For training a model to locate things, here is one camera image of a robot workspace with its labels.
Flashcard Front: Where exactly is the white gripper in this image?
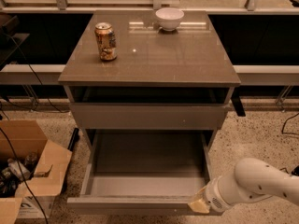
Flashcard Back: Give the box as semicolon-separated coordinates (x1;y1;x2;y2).
188;178;231;214

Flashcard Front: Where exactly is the grey drawer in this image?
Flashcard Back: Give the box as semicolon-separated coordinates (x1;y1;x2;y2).
70;103;228;130
67;131;212;216

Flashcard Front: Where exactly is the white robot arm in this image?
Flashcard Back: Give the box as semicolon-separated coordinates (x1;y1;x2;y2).
188;158;299;214

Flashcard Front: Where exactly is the grey drawer cabinet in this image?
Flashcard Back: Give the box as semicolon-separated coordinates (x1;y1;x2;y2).
59;10;240;145

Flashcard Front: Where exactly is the grey top drawer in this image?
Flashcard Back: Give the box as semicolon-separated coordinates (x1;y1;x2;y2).
70;103;228;130

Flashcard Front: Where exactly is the open cardboard box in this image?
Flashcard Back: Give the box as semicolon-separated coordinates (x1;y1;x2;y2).
0;120;72;224

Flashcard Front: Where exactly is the clutter inside cardboard box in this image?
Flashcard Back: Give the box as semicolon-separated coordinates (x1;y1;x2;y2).
0;152;38;198

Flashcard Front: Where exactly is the orange soda can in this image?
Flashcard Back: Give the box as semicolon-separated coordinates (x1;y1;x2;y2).
94;22;117;61

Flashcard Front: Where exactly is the white bowl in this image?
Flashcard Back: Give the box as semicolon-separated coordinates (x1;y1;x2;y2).
155;7;184;31

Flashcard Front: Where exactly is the black cable at right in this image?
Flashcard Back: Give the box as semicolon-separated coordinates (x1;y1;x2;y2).
279;112;299;176

